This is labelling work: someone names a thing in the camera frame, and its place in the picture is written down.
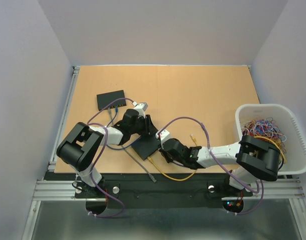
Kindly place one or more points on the aluminium frame rail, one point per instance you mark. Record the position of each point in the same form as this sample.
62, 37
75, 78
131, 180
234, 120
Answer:
58, 190

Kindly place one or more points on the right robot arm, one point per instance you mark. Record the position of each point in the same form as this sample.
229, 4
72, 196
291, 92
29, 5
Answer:
245, 161

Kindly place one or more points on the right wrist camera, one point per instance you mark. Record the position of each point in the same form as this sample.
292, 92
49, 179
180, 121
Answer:
163, 136

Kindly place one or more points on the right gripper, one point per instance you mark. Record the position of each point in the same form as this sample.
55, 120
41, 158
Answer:
163, 152

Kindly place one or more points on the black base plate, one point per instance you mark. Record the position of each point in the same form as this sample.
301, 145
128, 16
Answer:
138, 191

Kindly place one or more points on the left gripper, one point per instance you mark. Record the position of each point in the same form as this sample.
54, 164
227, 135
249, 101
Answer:
148, 127

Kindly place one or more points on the white plastic basket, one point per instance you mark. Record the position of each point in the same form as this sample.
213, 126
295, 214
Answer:
293, 137

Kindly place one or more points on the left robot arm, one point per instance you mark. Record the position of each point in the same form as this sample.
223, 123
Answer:
81, 144

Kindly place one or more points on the black network switch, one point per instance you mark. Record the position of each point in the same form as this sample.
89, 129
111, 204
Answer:
145, 146
117, 97

